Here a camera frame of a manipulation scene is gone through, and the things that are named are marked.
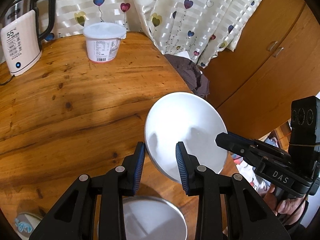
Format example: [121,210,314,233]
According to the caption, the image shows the black kettle power cable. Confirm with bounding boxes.
[0,74,14,86]

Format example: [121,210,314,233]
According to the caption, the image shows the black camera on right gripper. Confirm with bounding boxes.
[289,96,319,156]

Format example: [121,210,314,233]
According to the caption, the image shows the white electric kettle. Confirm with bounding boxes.
[1,0,56,76]

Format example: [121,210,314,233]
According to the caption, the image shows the small blue pattern dish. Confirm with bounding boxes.
[14,212,43,240]

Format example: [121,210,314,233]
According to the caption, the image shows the brown dotted cloth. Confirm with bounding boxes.
[165,54,209,99]

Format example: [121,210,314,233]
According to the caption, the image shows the wooden cabinet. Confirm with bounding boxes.
[204,0,319,139]

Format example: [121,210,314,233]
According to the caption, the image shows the person's right hand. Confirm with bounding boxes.
[264,184,305,218]

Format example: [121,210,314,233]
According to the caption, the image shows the heart patterned curtain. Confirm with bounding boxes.
[53,0,262,67]

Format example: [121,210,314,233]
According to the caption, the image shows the large white plate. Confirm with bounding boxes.
[144,92,227,183]

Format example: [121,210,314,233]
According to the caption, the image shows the white yogurt tub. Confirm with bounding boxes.
[83,22,127,63]

